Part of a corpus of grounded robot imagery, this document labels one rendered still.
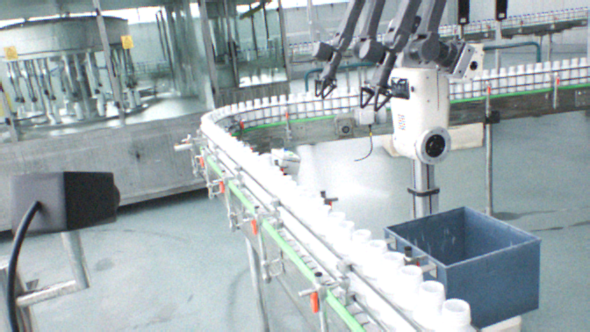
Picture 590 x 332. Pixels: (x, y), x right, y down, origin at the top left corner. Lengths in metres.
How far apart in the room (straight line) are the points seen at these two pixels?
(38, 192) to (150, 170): 4.49
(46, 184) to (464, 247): 1.51
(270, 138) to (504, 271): 2.11
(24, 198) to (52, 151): 4.46
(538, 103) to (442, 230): 2.14
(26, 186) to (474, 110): 3.26
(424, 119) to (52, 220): 1.71
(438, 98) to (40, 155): 3.75
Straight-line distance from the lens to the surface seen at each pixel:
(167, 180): 4.93
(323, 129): 3.27
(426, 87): 1.95
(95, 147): 4.84
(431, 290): 0.82
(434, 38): 1.76
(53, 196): 0.40
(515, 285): 1.50
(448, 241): 1.70
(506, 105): 3.59
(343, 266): 0.97
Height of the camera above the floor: 1.57
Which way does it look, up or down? 16 degrees down
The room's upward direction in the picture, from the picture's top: 7 degrees counter-clockwise
